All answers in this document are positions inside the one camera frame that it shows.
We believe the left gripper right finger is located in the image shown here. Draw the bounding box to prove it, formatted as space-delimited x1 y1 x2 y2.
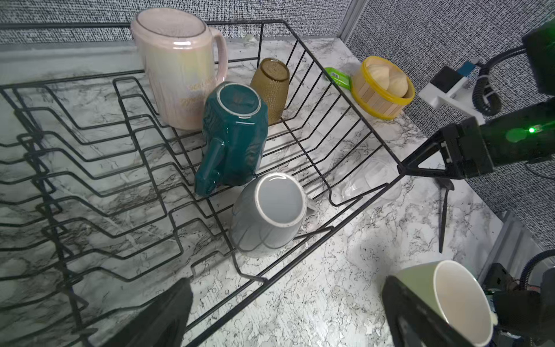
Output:
382 276 472 346

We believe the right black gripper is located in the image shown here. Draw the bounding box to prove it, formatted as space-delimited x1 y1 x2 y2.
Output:
397 117 494 179

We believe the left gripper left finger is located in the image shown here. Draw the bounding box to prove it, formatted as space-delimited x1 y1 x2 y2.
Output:
104 278 193 346

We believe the light green ceramic mug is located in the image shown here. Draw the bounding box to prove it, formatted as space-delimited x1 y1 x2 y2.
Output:
395 260 498 346

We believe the clear glass cup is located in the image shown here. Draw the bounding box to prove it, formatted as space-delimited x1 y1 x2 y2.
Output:
338 156 398 202

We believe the white grey ceramic mug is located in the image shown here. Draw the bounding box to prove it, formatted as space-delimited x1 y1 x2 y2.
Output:
229 172 317 257

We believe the black wire dish rack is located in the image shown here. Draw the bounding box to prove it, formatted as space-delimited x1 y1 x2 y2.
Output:
1 20 401 346

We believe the amber glass cup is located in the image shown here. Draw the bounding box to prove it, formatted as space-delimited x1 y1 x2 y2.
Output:
250 58 290 125

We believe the dark green ceramic mug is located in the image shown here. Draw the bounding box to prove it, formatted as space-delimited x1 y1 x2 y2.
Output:
195 82 269 197

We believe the pink ceramic mug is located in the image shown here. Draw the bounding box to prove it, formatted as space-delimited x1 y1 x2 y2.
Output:
131 8 228 131

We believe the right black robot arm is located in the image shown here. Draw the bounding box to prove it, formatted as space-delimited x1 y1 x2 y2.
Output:
397 20 554 179

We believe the black stirring stick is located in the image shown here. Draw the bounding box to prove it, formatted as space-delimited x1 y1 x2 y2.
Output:
435 178 455 254

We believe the round bread bun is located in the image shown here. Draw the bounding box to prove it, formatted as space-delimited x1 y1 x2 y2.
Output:
367 64 390 90
387 70 408 98

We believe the black corrugated cable conduit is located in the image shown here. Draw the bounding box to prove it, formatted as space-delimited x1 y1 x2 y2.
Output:
471 45 528 117

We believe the yellow bowl with green handle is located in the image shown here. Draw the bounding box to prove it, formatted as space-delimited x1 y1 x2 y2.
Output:
325 56 416 120

